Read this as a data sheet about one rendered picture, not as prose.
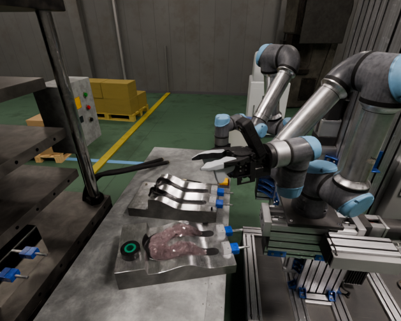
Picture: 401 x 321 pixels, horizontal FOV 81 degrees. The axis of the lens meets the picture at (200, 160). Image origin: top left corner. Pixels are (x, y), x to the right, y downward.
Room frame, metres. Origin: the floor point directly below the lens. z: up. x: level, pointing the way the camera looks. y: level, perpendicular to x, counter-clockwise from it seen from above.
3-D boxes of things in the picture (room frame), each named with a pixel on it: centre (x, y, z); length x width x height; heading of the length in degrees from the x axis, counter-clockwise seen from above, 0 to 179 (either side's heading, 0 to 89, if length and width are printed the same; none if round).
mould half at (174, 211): (1.11, 0.14, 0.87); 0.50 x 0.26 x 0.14; 82
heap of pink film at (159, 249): (0.75, 0.11, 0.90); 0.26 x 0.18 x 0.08; 99
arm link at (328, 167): (0.81, -0.49, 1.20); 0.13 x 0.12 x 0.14; 19
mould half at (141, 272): (0.75, 0.11, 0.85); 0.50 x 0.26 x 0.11; 99
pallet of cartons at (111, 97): (5.25, 1.92, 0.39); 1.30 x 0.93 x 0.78; 84
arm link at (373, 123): (0.69, -0.53, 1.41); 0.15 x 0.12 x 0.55; 19
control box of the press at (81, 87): (1.42, 0.81, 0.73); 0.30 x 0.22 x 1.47; 172
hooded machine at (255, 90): (4.22, -1.18, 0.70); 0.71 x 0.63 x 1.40; 171
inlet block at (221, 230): (0.85, -0.15, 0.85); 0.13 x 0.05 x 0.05; 99
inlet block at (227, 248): (0.74, -0.17, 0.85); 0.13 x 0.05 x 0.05; 99
